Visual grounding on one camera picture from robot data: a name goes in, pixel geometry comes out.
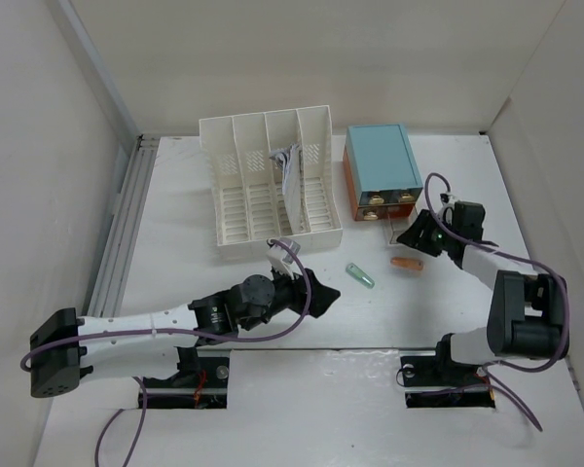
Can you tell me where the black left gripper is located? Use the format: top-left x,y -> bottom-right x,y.
239,262 -> 337,332

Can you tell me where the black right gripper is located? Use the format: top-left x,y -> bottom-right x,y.
395,208 -> 457,257

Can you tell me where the orange correction tape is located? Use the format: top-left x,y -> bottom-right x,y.
390,257 -> 424,271

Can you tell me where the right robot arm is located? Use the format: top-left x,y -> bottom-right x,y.
397,196 -> 569,383

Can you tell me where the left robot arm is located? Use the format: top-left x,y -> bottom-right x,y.
21,269 -> 341,399

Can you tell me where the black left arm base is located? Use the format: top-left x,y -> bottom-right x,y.
143,347 -> 231,410

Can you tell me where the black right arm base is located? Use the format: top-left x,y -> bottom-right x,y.
397,350 -> 495,409

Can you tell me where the blue top drawer box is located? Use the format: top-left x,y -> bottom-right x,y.
345,124 -> 422,207

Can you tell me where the white plastic file organizer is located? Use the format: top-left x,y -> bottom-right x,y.
199,105 -> 343,261

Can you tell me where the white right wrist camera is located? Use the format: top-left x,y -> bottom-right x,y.
440,193 -> 458,205

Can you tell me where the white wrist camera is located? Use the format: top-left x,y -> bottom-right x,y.
440,193 -> 458,205
267,237 -> 301,277

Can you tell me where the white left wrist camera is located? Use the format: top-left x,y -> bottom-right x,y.
267,237 -> 301,277

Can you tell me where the aluminium frame rail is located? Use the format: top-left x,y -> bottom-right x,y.
79,134 -> 160,318

